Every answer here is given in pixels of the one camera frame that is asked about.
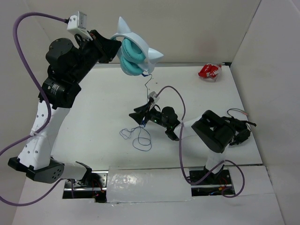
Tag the aluminium frame rail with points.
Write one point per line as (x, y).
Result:
(165, 65)

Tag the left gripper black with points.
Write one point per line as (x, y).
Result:
(107, 48)

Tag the red crumpled wrapper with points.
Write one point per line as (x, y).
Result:
(210, 72)

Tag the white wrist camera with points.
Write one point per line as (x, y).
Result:
(77, 25)
(153, 98)

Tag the teal white cat-ear headphones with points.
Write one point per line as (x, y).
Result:
(135, 55)

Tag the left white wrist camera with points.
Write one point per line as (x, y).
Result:
(77, 25)

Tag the white taped front panel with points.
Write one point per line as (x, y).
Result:
(151, 185)

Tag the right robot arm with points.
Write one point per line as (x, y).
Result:
(213, 130)

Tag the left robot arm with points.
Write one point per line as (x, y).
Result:
(68, 65)

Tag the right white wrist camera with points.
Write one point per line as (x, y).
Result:
(153, 98)

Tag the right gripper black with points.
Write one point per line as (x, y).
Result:
(142, 111)

